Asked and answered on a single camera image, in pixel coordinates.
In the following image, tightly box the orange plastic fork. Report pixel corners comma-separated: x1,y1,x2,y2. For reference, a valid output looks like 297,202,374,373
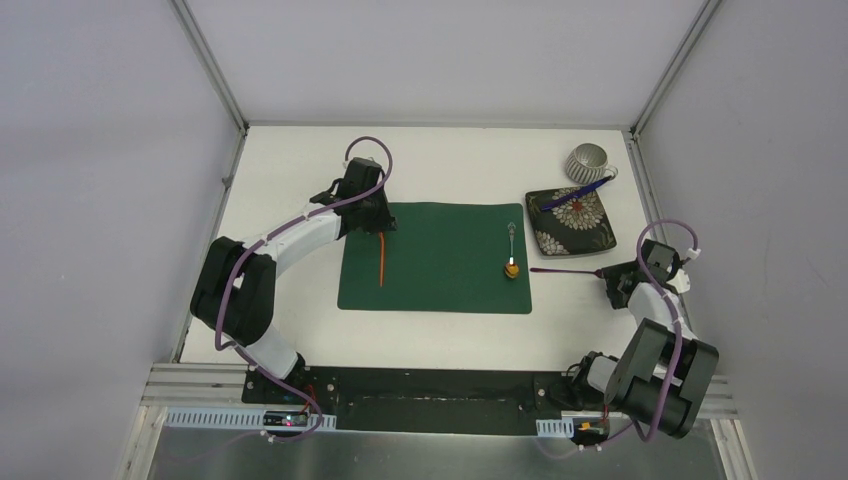
378,232,386,288

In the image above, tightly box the purple metallic fork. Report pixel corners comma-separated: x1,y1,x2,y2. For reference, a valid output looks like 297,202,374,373
529,267,603,278

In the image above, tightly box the green placemat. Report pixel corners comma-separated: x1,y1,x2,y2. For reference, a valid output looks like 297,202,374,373
337,202,532,315

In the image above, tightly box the black floral square plate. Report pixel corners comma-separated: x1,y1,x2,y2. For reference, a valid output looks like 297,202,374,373
524,187,618,257

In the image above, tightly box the blue plastic knife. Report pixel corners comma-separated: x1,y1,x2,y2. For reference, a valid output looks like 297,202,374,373
540,176,614,212

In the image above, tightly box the grey ribbed mug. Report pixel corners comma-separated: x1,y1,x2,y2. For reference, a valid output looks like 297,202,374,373
565,143,618,185

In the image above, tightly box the gold copper spoon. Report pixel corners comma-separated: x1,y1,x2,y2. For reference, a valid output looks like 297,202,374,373
504,222,520,279

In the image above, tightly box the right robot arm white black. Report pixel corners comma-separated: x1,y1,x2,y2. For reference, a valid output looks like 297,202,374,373
567,240,719,438

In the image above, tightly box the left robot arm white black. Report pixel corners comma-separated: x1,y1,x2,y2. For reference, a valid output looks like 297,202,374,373
189,158,397,405

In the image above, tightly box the right electronics board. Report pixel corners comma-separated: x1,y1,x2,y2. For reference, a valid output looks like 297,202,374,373
573,418,610,441

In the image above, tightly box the electronics board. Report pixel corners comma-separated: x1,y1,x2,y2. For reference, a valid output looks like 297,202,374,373
263,410,310,428
573,418,610,441

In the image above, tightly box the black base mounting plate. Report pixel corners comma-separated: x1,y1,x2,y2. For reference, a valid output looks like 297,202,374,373
241,366,634,439

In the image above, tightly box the left electronics board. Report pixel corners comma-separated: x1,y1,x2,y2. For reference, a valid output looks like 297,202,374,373
263,410,310,428

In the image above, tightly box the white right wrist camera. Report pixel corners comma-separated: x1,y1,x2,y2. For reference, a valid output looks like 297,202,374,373
675,246,704,293

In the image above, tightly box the aluminium frame rail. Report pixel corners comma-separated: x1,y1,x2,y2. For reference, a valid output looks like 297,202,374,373
622,129,757,480

